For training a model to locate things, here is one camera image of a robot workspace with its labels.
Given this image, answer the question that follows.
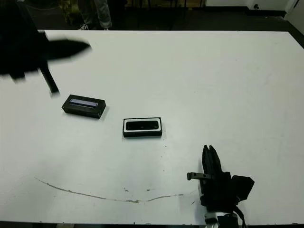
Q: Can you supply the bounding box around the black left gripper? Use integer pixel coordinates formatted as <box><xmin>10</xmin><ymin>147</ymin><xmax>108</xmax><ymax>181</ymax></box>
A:
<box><xmin>0</xmin><ymin>0</ymin><xmax>94</xmax><ymax>98</ymax></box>

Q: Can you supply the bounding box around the person in grey trousers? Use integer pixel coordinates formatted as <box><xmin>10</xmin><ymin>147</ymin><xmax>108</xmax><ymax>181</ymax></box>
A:
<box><xmin>78</xmin><ymin>0</ymin><xmax>113</xmax><ymax>31</ymax></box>

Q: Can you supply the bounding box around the black box lid with strip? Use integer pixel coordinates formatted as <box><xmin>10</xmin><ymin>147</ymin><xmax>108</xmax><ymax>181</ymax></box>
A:
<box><xmin>61</xmin><ymin>94</ymin><xmax>107</xmax><ymax>120</ymax></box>

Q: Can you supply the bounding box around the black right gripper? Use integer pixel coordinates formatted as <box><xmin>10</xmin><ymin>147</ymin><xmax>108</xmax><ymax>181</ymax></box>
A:
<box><xmin>187</xmin><ymin>144</ymin><xmax>238</xmax><ymax>211</ymax></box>

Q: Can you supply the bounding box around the black box base white liner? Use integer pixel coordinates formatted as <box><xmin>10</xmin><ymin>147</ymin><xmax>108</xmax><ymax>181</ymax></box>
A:
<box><xmin>123</xmin><ymin>116</ymin><xmax>164</xmax><ymax>139</ymax></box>

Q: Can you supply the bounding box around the yellow green bag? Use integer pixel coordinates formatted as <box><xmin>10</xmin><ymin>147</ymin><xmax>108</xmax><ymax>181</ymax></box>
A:
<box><xmin>58</xmin><ymin>0</ymin><xmax>83</xmax><ymax>26</ymax></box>

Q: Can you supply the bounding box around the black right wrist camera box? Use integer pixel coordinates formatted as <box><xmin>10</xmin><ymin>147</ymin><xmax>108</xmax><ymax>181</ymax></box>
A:
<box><xmin>231</xmin><ymin>175</ymin><xmax>256</xmax><ymax>203</ymax></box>

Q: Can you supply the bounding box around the white cabinet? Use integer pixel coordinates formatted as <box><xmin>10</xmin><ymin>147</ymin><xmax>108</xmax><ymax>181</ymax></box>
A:
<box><xmin>284</xmin><ymin>0</ymin><xmax>304</xmax><ymax>48</ymax></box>

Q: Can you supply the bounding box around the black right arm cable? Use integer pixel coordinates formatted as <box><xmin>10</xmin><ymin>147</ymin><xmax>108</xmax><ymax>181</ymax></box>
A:
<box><xmin>234</xmin><ymin>206</ymin><xmax>248</xmax><ymax>227</ymax></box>

